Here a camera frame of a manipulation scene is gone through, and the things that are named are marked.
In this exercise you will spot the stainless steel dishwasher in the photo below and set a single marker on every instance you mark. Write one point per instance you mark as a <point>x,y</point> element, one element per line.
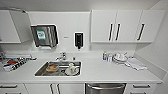
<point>106,90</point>

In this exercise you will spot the black soap dispenser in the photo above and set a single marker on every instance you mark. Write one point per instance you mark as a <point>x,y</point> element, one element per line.
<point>78,39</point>

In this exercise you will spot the small chrome sink fitting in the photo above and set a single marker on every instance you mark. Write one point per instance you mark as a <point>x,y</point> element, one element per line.
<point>74,58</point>

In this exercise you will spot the chrome faucet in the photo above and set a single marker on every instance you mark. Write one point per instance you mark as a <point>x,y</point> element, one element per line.
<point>62,56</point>

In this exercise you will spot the white mug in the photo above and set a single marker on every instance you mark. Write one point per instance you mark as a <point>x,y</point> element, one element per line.
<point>71,70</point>

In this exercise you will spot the small white bottle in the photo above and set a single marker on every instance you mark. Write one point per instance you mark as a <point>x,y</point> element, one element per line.
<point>110,58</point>

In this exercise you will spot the stainless steel sink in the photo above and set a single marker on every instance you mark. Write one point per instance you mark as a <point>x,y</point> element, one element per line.
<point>61,65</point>

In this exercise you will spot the stack of white dishes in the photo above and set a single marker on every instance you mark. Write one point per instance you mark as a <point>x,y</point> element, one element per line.
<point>120,58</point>

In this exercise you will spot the orange bowl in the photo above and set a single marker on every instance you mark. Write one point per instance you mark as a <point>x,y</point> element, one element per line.
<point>52,67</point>

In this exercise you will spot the grey paper towel dispenser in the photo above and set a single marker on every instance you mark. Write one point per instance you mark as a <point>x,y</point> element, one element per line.
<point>43,35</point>

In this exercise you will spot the white two-door base cabinet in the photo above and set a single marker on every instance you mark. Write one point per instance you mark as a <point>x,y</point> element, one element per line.
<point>70,89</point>

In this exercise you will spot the white drawer unit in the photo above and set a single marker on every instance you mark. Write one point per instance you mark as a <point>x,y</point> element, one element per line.
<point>13,90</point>
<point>140,90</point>

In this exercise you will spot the tray of coffee supplies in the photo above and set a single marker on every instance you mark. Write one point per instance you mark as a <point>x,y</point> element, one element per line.
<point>13,63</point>

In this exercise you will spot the small white wall plate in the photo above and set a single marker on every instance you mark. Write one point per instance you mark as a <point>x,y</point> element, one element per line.
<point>66,37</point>

